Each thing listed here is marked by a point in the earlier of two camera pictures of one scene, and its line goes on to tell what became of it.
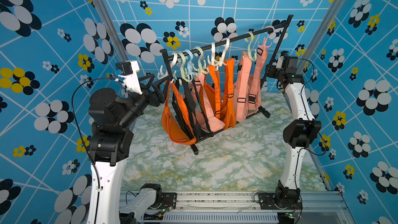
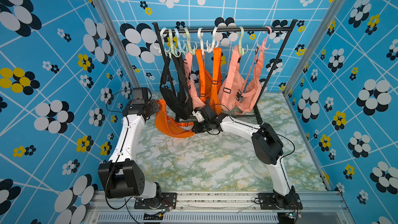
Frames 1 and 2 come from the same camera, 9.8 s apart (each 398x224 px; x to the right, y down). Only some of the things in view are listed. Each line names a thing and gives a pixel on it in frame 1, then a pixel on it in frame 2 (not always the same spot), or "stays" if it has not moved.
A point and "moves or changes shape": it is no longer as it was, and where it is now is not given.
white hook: [214, 61] to [208, 46]
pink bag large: [243, 86] to [233, 83]
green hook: [181, 68] to [172, 49]
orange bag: [228, 105] to [209, 85]
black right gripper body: [273, 72] to [202, 126]
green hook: [201, 68] to [188, 45]
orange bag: [170, 123] moves or changes shape
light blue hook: [189, 67] to [180, 51]
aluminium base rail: [314, 207] stays
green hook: [251, 40] to [241, 50]
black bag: [189, 110] moves or changes shape
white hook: [222, 61] to [209, 49]
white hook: [162, 76] to [162, 47]
